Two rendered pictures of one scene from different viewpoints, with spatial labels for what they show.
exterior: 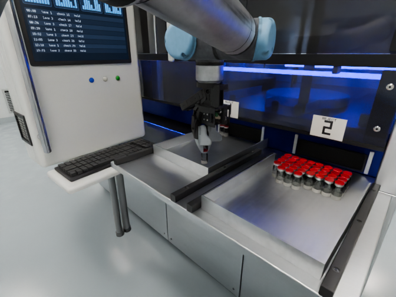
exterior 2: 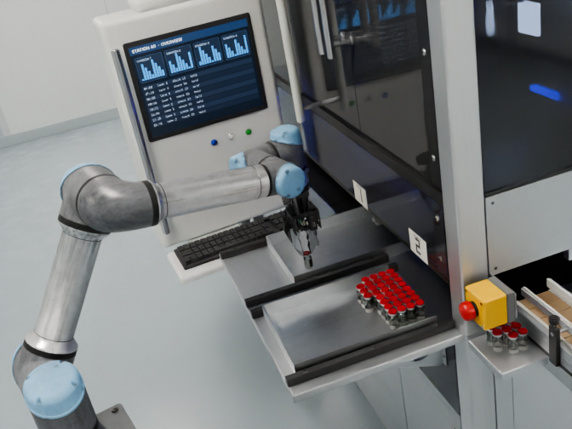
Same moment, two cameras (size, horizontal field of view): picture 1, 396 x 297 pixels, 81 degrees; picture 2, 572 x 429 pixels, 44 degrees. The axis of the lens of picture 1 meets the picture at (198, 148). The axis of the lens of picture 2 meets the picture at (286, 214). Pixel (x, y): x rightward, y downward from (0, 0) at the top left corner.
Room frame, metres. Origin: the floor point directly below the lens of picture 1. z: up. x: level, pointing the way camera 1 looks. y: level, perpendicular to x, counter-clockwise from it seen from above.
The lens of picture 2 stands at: (-0.73, -0.88, 1.86)
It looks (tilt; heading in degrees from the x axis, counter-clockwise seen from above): 26 degrees down; 33
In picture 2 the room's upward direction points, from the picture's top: 11 degrees counter-clockwise
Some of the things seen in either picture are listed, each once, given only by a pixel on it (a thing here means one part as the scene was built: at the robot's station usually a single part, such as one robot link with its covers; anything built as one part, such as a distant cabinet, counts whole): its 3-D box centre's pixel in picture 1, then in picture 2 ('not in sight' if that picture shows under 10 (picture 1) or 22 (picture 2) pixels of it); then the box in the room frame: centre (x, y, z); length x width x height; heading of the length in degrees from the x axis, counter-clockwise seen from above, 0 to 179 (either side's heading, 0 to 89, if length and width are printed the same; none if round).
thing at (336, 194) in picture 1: (304, 178); (379, 302); (0.53, -0.28, 0.90); 0.18 x 0.02 x 0.05; 45
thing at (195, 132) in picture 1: (198, 124); (292, 225); (0.65, 0.00, 1.02); 0.05 x 0.02 x 0.09; 136
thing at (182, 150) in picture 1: (212, 145); (336, 242); (0.78, -0.05, 0.90); 0.34 x 0.26 x 0.04; 136
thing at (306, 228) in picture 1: (289, 194); (346, 316); (0.47, -0.22, 0.90); 0.34 x 0.26 x 0.04; 135
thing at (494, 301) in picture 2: not in sight; (489, 303); (0.46, -0.56, 1.00); 0.08 x 0.07 x 0.07; 136
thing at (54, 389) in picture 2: not in sight; (58, 400); (-0.03, 0.21, 0.96); 0.13 x 0.12 x 0.14; 60
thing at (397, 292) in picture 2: (310, 172); (397, 296); (0.56, -0.31, 0.90); 0.18 x 0.02 x 0.05; 45
